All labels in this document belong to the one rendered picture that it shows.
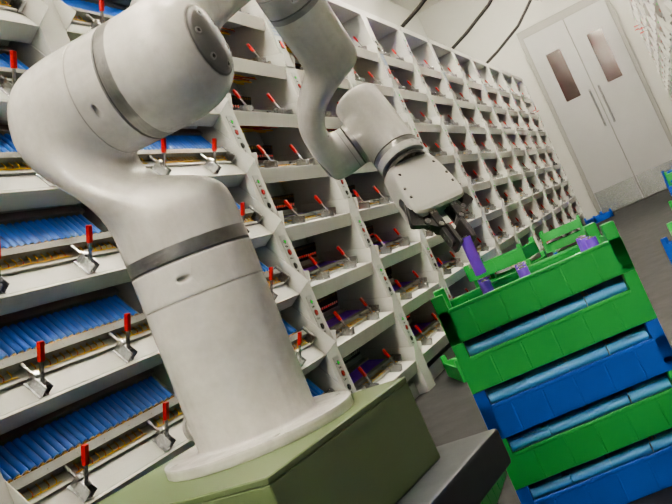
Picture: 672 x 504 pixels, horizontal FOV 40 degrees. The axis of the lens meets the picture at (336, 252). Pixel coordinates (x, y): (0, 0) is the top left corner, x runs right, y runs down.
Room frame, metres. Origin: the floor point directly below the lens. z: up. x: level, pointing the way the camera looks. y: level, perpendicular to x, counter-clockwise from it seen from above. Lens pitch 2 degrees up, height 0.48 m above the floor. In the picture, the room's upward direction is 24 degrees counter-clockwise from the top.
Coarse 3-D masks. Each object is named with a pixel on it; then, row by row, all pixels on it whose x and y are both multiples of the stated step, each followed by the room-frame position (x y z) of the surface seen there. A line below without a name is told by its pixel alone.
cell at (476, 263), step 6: (468, 240) 1.42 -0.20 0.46; (462, 246) 1.43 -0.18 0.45; (468, 246) 1.42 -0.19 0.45; (474, 246) 1.43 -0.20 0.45; (468, 252) 1.43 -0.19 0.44; (474, 252) 1.43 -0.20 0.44; (468, 258) 1.43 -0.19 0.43; (474, 258) 1.42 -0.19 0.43; (480, 258) 1.43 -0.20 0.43; (474, 264) 1.43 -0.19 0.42; (480, 264) 1.43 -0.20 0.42; (474, 270) 1.43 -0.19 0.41; (480, 270) 1.42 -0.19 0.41
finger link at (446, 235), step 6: (426, 222) 1.44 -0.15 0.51; (432, 222) 1.44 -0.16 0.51; (426, 228) 1.45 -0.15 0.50; (432, 228) 1.44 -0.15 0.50; (438, 228) 1.44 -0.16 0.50; (444, 228) 1.44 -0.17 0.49; (450, 228) 1.43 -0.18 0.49; (444, 234) 1.44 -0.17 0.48; (450, 234) 1.43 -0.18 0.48; (456, 234) 1.43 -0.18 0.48; (444, 240) 1.44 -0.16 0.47; (450, 240) 1.43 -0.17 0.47; (456, 240) 1.43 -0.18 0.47; (462, 240) 1.42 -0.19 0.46; (450, 246) 1.44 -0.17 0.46; (456, 246) 1.43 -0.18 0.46; (456, 252) 1.44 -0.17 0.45
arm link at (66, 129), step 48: (48, 96) 0.83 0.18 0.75; (96, 96) 0.82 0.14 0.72; (48, 144) 0.84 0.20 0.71; (96, 144) 0.85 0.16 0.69; (144, 144) 0.87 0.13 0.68; (96, 192) 0.83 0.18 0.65; (144, 192) 0.83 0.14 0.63; (192, 192) 0.83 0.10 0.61; (144, 240) 0.82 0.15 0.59; (192, 240) 0.82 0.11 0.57
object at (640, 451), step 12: (660, 432) 1.43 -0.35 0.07; (636, 444) 1.42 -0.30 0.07; (648, 444) 1.40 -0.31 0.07; (660, 444) 1.39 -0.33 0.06; (612, 456) 1.41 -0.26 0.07; (624, 456) 1.40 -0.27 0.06; (636, 456) 1.40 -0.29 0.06; (576, 468) 1.43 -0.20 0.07; (588, 468) 1.41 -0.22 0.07; (600, 468) 1.40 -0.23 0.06; (612, 468) 1.40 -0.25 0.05; (552, 480) 1.42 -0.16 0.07; (564, 480) 1.41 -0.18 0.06; (576, 480) 1.41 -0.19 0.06; (540, 492) 1.42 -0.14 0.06; (552, 492) 1.42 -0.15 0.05
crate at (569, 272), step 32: (608, 224) 1.38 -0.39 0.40; (576, 256) 1.38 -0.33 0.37; (608, 256) 1.38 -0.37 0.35; (480, 288) 1.60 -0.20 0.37; (512, 288) 1.40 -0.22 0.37; (544, 288) 1.39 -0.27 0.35; (576, 288) 1.39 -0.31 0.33; (448, 320) 1.41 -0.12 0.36; (480, 320) 1.41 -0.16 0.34; (512, 320) 1.40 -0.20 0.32
